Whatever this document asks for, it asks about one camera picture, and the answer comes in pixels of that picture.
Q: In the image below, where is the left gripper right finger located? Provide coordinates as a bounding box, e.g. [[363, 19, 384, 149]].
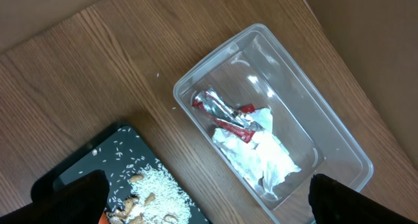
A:
[[308, 174, 417, 224]]

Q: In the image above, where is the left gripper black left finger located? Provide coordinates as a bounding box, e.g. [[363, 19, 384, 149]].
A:
[[1, 170, 110, 224]]

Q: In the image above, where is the orange carrot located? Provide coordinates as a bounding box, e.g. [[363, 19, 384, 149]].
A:
[[98, 212, 110, 224]]

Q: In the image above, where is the white tissue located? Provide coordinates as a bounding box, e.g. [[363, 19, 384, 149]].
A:
[[212, 108, 301, 201]]

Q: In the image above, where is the red snack wrapper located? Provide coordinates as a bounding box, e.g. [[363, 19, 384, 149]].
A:
[[192, 88, 263, 143]]

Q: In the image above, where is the black plastic tray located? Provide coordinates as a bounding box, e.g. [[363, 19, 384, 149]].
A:
[[31, 123, 210, 224]]

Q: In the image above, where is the rice and peanut pile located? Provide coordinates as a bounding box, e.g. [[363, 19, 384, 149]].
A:
[[78, 127, 197, 224]]

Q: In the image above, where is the clear plastic storage bin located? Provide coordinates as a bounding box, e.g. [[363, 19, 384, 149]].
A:
[[173, 24, 374, 223]]

